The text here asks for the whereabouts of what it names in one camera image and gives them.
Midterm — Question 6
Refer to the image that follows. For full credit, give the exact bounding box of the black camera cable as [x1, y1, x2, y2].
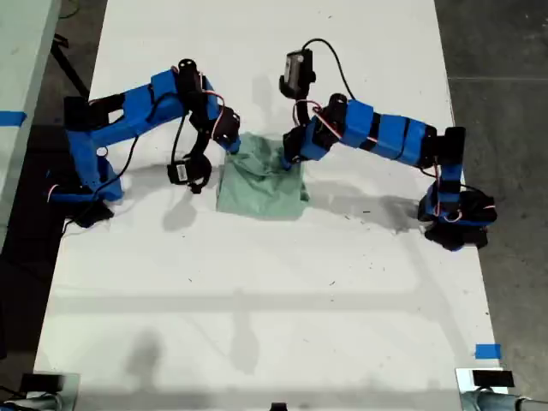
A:
[170, 113, 188, 166]
[301, 38, 356, 100]

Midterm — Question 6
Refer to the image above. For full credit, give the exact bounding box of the short blue tape strip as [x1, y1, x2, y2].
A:
[474, 343, 502, 360]

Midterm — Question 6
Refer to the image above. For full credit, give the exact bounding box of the small black box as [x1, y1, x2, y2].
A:
[20, 373, 65, 393]
[472, 370, 515, 389]

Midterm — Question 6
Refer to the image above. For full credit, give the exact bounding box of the black camera stalk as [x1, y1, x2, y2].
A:
[295, 93, 313, 128]
[188, 123, 211, 159]

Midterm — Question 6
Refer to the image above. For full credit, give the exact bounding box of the pale green T-shirt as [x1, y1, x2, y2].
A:
[215, 132, 310, 222]

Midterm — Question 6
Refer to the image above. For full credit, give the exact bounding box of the black camera box, ring mount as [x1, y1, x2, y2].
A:
[166, 154, 211, 194]

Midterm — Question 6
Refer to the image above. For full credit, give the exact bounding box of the black camera box, grey face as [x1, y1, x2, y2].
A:
[277, 49, 317, 98]

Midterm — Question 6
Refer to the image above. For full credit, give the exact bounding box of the grey blue object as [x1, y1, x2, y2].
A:
[460, 389, 548, 411]
[0, 391, 65, 411]

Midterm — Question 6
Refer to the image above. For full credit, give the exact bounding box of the pale side table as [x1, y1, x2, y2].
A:
[0, 0, 63, 252]

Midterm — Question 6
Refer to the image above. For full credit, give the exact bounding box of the black stand leg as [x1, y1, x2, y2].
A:
[50, 36, 90, 99]

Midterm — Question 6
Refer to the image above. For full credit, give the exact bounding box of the white plate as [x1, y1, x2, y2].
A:
[455, 366, 510, 395]

